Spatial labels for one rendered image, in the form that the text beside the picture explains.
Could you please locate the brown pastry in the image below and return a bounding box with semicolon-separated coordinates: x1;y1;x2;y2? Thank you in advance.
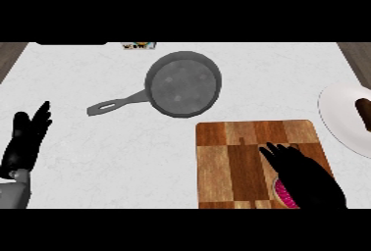
353;97;371;132

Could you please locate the white plate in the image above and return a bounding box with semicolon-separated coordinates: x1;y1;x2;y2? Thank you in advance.
316;80;371;159

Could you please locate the pink cupcake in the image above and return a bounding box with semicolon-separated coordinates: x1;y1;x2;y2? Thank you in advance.
270;177;301;210

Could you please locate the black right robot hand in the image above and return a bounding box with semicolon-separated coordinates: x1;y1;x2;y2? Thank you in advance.
258;141;348;210

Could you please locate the wooden cutting board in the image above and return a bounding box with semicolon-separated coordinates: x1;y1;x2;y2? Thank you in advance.
193;119;335;210

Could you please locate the grey frying pan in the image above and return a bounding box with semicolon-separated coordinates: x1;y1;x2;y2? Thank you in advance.
85;50;224;119

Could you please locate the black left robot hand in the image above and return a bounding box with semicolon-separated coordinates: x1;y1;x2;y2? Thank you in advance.
0;100;53;180

